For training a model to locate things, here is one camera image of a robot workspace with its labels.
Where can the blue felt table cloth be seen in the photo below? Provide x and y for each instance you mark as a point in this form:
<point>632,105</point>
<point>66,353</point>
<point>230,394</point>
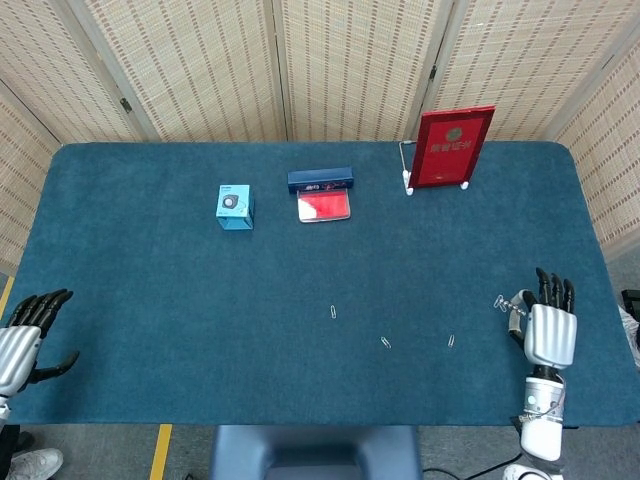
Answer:
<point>300,280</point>

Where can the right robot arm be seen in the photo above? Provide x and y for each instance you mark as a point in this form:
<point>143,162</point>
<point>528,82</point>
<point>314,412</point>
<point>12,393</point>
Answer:
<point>542,435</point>

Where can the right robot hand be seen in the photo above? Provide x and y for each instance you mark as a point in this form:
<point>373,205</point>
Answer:
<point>550,335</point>

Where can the woven bamboo screen panel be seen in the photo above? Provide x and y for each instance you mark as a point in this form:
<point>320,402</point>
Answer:
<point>20,175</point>
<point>200,70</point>
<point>350,70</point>
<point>525,65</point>
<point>60,85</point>
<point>610,150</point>

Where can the white display stand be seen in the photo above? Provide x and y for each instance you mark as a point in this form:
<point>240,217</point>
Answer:
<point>410,190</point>

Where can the white plastic bag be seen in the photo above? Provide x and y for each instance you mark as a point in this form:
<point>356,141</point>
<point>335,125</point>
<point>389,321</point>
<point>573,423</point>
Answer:
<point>631,335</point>

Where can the red certificate folder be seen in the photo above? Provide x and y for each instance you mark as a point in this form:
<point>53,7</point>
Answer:
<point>450,150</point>

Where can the dark blue long box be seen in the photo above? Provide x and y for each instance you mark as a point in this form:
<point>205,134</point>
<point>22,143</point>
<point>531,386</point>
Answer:
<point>320,176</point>

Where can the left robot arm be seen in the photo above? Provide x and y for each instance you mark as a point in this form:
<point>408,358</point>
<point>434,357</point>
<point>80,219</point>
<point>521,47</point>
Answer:
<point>3,407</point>

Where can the dark metal screen hinge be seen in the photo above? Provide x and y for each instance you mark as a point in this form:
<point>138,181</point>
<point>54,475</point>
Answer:
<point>432,71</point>
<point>125,105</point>

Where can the red ink pad case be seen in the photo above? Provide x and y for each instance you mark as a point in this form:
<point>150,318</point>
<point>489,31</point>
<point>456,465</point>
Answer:
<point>325,205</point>

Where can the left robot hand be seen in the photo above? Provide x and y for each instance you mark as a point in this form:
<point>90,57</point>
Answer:
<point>17,355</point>

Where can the black box object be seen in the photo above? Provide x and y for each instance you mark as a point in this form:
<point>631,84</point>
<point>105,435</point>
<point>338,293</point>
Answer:
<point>632,300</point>

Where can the light blue cardboard box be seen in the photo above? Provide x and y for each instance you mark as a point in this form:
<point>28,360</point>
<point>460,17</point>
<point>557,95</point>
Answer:
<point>232,205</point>

